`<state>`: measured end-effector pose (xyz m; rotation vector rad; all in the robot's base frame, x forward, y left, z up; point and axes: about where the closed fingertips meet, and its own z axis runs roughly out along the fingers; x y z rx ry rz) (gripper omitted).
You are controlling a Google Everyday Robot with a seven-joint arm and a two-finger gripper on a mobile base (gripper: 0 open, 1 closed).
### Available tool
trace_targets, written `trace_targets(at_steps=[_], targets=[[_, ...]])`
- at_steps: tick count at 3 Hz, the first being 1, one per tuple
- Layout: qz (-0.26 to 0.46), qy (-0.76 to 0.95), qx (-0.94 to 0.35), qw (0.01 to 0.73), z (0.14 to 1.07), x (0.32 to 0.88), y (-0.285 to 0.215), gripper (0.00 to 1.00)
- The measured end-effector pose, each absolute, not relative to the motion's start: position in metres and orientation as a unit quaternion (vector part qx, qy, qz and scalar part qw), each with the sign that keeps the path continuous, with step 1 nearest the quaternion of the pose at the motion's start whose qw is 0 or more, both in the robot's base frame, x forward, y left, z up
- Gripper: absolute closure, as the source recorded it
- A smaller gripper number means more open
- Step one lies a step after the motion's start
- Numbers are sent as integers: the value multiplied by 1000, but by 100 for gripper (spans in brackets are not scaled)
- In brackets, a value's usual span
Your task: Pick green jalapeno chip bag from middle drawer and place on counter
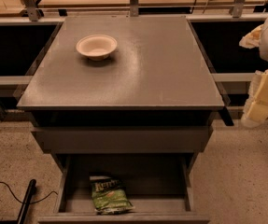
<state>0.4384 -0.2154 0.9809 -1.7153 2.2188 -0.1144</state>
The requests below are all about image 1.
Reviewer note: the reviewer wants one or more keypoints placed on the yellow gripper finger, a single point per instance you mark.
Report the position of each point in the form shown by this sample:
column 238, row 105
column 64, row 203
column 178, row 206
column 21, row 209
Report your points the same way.
column 252, row 39
column 255, row 111

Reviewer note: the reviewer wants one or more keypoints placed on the green jalapeno chip bag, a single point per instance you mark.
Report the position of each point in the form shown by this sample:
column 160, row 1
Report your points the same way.
column 108, row 195

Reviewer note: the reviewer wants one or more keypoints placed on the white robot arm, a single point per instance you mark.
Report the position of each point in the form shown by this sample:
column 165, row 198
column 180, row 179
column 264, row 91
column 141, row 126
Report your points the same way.
column 263, row 47

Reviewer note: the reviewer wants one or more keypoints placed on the closed top drawer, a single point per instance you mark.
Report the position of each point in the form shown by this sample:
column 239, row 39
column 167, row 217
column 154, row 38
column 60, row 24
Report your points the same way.
column 116, row 140

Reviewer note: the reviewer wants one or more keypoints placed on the grey drawer cabinet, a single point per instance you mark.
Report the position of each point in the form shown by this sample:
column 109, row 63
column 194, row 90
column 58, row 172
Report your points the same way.
column 156, row 77

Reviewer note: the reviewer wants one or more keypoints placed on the open middle drawer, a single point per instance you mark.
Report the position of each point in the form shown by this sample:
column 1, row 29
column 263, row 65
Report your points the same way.
column 125, row 189

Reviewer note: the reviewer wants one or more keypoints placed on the white paper bowl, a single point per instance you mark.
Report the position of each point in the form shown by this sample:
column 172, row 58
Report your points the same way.
column 96, row 47

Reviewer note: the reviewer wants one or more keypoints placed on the black bar on floor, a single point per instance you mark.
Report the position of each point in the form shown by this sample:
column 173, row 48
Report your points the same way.
column 26, row 201

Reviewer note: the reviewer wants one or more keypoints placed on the right metal post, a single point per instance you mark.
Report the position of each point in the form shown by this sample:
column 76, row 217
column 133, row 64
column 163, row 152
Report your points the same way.
column 237, row 8

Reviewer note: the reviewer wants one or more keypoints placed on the metal post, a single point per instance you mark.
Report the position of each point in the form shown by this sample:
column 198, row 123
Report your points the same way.
column 237, row 8
column 32, row 10
column 134, row 8

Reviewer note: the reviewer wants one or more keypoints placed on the right horizontal metal rail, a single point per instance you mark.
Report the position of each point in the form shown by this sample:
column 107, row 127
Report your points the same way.
column 233, row 83

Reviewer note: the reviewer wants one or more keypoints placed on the horizontal metal rail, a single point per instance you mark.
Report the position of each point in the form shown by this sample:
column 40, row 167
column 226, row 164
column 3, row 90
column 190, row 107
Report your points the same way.
column 13, row 86
column 233, row 83

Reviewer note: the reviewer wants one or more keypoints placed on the middle metal post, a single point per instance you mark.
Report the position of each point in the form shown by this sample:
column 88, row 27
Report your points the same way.
column 134, row 8

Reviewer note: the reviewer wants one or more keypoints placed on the left metal post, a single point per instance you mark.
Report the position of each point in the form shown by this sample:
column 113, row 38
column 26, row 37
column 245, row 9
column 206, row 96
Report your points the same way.
column 32, row 10

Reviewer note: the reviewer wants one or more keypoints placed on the left horizontal metal rail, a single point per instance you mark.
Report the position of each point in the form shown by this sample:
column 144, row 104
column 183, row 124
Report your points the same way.
column 13, row 86

